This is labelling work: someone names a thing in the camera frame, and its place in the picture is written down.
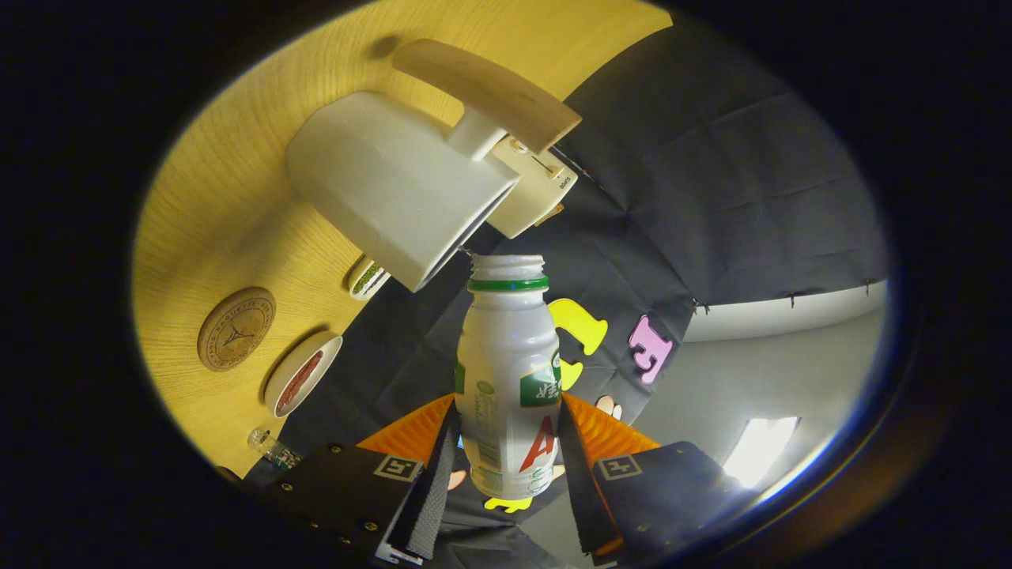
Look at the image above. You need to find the round wooden coaster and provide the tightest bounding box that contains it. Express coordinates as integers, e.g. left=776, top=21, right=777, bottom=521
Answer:
left=197, top=287, right=278, bottom=373

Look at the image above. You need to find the black backdrop cloth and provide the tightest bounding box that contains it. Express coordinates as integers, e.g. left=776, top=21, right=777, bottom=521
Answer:
left=245, top=16, right=890, bottom=569

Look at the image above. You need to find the wooden table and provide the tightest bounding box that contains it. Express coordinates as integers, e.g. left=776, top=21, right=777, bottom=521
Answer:
left=130, top=0, right=674, bottom=479

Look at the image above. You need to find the white divided dish with beans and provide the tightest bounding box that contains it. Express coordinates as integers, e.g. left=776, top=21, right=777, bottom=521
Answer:
left=348, top=255, right=391, bottom=302

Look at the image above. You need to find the white juice bottle green label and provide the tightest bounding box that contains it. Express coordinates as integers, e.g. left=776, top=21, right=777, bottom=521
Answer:
left=455, top=254, right=564, bottom=501

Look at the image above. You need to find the white cup with wooden handle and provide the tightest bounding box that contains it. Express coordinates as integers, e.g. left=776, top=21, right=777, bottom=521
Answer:
left=286, top=38, right=583, bottom=294

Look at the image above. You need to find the white round plate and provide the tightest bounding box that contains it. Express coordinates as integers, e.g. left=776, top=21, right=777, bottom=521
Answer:
left=263, top=332, right=344, bottom=419

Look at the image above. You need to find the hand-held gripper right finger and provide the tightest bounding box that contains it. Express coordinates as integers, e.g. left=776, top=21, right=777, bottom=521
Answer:
left=556, top=391, right=748, bottom=566

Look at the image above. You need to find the white toaster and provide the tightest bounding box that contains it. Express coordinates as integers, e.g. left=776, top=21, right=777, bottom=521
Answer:
left=484, top=134, right=579, bottom=239

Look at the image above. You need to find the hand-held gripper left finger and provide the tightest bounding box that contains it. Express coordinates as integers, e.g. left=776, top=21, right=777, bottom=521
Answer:
left=245, top=393, right=462, bottom=566

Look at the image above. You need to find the clear plastic water bottle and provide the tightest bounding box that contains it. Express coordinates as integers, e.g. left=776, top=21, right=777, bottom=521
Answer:
left=247, top=428, right=303, bottom=472

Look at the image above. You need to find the ceiling light panel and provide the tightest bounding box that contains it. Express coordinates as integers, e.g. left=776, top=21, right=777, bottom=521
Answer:
left=722, top=416, right=801, bottom=489

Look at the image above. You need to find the red meat slice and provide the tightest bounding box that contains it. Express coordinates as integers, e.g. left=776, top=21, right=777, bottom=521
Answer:
left=275, top=351, right=325, bottom=413

